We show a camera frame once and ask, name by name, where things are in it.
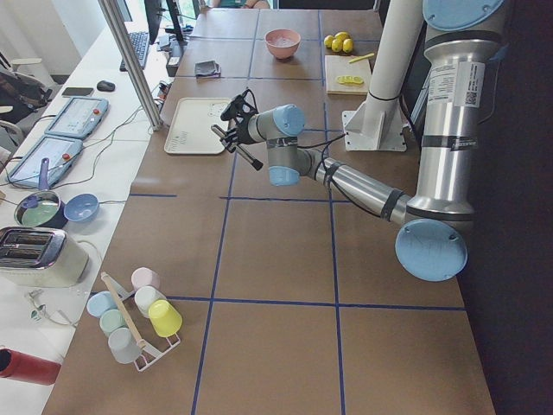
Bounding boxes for black smartphone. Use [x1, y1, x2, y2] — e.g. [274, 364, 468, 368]
[61, 87, 95, 97]

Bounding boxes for red bottle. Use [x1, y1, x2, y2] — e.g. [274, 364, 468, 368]
[1, 348, 61, 386]

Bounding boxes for black keyboard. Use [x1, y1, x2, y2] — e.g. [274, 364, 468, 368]
[128, 31, 150, 69]

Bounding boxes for cream bear tray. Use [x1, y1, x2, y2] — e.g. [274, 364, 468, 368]
[164, 98, 231, 155]

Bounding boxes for pink bowl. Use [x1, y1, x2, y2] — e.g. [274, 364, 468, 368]
[264, 29, 302, 60]

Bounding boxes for blue bowl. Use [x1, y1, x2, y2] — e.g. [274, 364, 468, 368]
[64, 194, 99, 223]

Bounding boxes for pink cup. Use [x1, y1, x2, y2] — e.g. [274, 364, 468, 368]
[130, 267, 161, 291]

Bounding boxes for teach pendant tablet far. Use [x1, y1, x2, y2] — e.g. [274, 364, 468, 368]
[45, 96, 110, 140]

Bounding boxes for cream toaster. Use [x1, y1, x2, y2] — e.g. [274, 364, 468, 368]
[1, 227, 88, 288]

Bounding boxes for teach pendant tablet near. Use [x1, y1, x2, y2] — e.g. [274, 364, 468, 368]
[6, 135, 83, 190]

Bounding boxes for white wire cup rack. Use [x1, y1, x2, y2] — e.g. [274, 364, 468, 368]
[110, 290, 181, 373]

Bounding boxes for green cup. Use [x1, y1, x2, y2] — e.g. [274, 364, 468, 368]
[99, 309, 127, 337]

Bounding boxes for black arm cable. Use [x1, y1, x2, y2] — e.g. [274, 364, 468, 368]
[297, 131, 381, 217]

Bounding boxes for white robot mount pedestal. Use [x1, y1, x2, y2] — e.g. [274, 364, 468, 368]
[342, 0, 424, 152]

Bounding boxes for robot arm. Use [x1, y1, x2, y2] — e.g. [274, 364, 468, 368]
[213, 1, 512, 282]

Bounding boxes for wooden cutting board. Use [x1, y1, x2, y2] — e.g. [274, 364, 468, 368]
[324, 55, 372, 95]

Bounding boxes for whole lemon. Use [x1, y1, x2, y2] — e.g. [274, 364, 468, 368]
[334, 31, 350, 42]
[342, 38, 354, 54]
[323, 35, 334, 48]
[331, 38, 343, 53]

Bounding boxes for white cup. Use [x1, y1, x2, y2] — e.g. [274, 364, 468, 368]
[134, 285, 167, 319]

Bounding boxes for grey cup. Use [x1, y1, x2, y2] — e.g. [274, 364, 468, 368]
[108, 327, 142, 364]

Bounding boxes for yellow green knife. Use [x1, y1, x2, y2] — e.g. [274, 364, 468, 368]
[348, 53, 375, 64]

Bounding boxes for yellow cup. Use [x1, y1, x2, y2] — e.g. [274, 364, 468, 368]
[148, 299, 182, 338]

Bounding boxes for teach pendant tablet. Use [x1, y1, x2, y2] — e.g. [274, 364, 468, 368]
[45, 96, 110, 140]
[6, 135, 83, 190]

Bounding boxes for pile of clear ice cubes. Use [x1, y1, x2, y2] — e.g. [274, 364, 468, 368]
[268, 35, 296, 48]

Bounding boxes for grey folded cloth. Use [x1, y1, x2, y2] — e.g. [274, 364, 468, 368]
[194, 61, 221, 78]

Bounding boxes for steel muddler with black tip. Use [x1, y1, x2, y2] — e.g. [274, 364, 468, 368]
[211, 124, 264, 170]

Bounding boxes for black computer mouse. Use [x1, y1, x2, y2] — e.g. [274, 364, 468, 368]
[96, 80, 116, 93]

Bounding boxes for blue cup on rack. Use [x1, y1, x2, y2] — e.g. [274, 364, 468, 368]
[86, 290, 118, 318]

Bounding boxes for blue saucepan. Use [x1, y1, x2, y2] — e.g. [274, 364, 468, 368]
[14, 157, 68, 229]

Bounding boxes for lemon slices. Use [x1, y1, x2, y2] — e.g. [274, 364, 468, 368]
[335, 75, 364, 86]

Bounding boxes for aluminium frame post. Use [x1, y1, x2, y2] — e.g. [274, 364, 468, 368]
[99, 0, 163, 131]

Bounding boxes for black monitor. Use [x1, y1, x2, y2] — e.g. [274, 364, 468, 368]
[143, 0, 188, 45]

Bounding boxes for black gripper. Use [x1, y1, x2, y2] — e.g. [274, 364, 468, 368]
[220, 88, 258, 153]

